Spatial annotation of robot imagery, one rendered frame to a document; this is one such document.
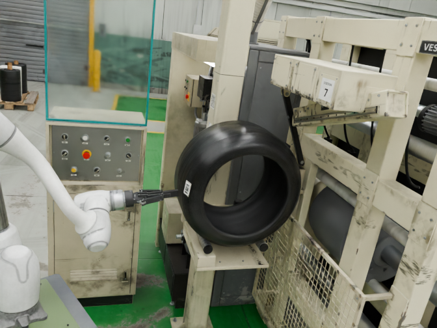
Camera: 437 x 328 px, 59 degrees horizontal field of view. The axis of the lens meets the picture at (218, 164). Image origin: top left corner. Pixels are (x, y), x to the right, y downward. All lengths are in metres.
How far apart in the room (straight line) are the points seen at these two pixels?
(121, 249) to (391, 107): 1.83
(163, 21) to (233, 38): 8.84
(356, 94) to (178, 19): 9.44
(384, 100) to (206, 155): 0.71
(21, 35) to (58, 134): 8.78
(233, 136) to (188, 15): 9.26
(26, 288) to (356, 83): 1.43
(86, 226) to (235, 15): 1.15
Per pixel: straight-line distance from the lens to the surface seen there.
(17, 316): 1.73
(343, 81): 1.48
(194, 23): 10.82
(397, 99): 1.51
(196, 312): 2.54
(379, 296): 1.69
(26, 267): 1.64
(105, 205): 1.69
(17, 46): 11.16
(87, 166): 2.41
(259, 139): 1.66
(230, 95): 1.96
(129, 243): 2.60
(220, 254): 1.98
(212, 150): 1.62
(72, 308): 1.88
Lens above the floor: 1.86
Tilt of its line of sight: 19 degrees down
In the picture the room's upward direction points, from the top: 8 degrees clockwise
